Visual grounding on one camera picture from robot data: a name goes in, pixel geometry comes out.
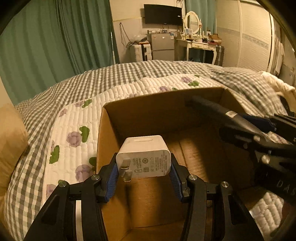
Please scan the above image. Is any white power adapter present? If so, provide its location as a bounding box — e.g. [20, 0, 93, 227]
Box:
[116, 135, 171, 182]

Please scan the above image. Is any grey checkered blanket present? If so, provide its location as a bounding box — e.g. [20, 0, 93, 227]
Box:
[4, 60, 286, 240]

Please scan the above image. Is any cream puffer jacket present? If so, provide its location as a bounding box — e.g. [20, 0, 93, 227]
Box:
[260, 71, 295, 102]

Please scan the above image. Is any floral quilted bedspread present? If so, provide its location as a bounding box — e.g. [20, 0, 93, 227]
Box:
[43, 74, 287, 232]

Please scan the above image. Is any open cardboard box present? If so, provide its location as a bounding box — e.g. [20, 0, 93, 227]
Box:
[96, 86, 290, 241]

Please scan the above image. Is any white louvered wardrobe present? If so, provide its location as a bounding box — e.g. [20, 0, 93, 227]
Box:
[216, 1, 283, 75]

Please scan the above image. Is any beige pillow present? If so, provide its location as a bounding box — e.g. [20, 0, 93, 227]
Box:
[0, 102, 29, 197]

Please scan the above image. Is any white dressing table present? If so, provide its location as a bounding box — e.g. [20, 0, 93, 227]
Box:
[176, 39, 221, 65]

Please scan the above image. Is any silver mini fridge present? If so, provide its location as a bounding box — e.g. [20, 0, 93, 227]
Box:
[149, 33, 175, 61]

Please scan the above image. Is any oval vanity mirror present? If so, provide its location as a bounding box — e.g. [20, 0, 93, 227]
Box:
[184, 11, 202, 34]

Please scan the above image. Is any white suitcase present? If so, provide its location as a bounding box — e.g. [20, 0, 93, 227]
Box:
[129, 43, 152, 62]

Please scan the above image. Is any green window curtain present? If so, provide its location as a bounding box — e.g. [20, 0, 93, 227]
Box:
[186, 0, 216, 33]

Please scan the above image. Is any black wall television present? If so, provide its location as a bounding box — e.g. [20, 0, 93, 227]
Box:
[144, 4, 183, 26]

